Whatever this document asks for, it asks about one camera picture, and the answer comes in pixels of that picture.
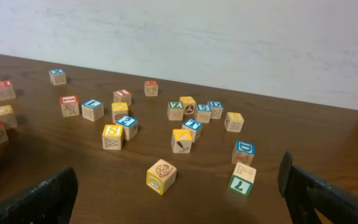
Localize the blue 5 block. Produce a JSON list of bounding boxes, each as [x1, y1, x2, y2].
[[195, 104, 212, 123]]

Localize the blue d block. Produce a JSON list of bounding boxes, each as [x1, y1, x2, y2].
[[208, 101, 224, 119], [231, 140, 255, 166]]

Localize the yellow block near U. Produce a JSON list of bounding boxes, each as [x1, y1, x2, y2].
[[0, 105, 18, 129]]

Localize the blue D block upper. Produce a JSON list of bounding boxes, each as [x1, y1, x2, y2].
[[208, 101, 224, 119]]

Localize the red block far top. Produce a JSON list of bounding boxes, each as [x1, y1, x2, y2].
[[144, 80, 158, 96]]

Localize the blue L block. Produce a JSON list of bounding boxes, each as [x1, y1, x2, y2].
[[81, 99, 104, 122]]

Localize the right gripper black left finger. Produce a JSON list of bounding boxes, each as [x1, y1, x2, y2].
[[0, 167, 78, 223]]

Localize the green 7 block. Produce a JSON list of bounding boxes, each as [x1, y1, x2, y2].
[[228, 162, 257, 197]]

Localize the blue 2 block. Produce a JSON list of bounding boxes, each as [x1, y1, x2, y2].
[[116, 115, 139, 141]]

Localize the red I block beside L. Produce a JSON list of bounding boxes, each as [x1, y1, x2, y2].
[[60, 95, 80, 117]]

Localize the yellow snail picture block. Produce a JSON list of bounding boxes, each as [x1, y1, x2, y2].
[[146, 159, 177, 195]]

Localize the yellow S block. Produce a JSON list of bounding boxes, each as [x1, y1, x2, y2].
[[102, 124, 124, 150]]

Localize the yellow ball picture block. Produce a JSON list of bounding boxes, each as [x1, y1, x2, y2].
[[180, 96, 196, 114]]

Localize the green Z block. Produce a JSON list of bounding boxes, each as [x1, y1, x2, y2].
[[167, 101, 184, 121]]

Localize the yellow K block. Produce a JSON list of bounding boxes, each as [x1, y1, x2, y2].
[[171, 129, 193, 154]]

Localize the red I block upper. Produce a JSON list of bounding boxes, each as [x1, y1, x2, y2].
[[114, 89, 132, 106]]

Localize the blue T block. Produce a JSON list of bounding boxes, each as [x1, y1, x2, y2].
[[181, 118, 203, 143]]

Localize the yellow block beside L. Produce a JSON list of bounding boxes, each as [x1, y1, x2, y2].
[[111, 102, 129, 123]]

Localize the blue X block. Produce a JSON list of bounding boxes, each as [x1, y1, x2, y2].
[[49, 68, 67, 86]]

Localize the yellow 8 block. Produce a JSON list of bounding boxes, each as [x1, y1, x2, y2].
[[224, 111, 244, 133]]

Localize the blue D block right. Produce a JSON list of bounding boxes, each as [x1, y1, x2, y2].
[[231, 140, 255, 166]]

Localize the red E block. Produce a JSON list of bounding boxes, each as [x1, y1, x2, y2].
[[0, 80, 16, 101]]

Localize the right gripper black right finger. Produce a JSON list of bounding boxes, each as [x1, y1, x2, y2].
[[277, 152, 358, 223]]

